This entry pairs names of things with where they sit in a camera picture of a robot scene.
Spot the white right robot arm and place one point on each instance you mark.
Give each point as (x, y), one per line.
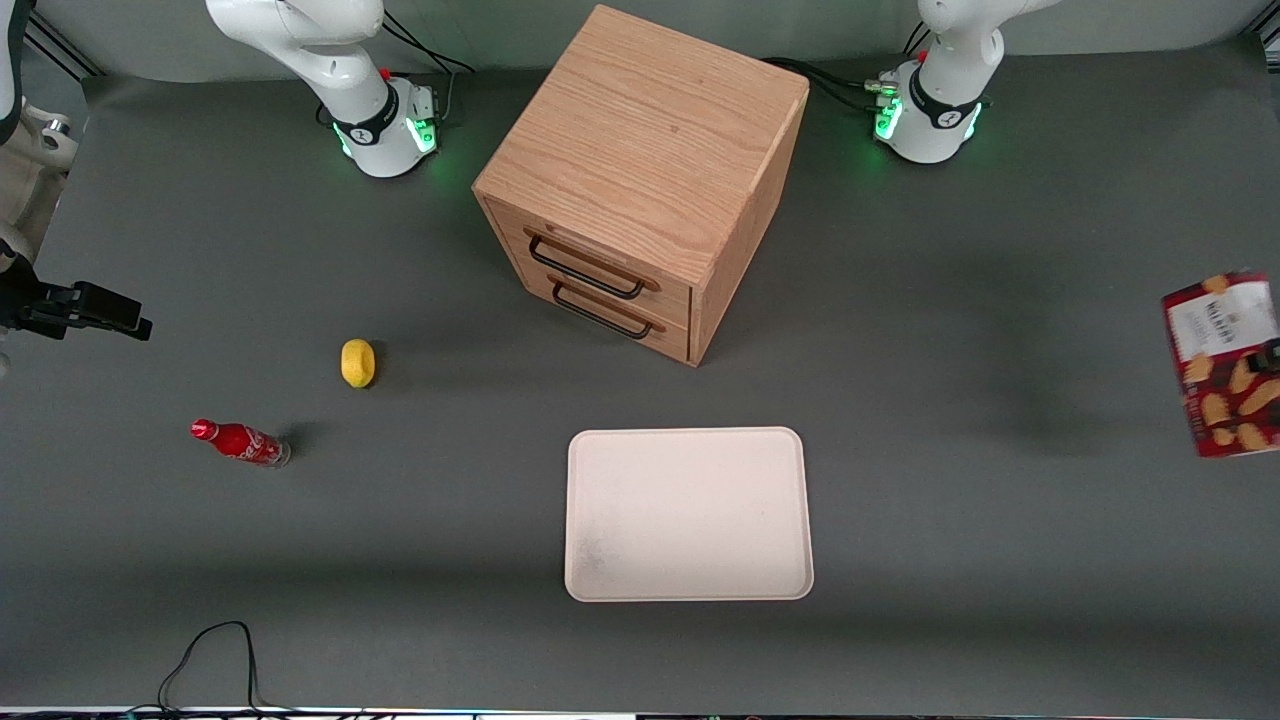
(300, 45)

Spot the yellow lemon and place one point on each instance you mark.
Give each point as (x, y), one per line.
(357, 363)

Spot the wooden drawer front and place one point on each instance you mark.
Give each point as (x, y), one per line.
(660, 300)
(672, 340)

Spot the red cola bottle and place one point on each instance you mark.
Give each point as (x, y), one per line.
(242, 443)

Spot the red cookie box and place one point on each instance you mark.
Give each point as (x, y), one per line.
(1225, 410)

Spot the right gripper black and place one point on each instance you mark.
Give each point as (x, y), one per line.
(30, 303)

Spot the white rectangular plastic tray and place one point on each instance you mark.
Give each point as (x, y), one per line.
(688, 515)

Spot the light wooden drawer cabinet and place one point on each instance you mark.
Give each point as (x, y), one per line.
(640, 140)

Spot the aluminium frame rail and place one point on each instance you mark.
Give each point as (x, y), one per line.
(1270, 38)
(60, 48)

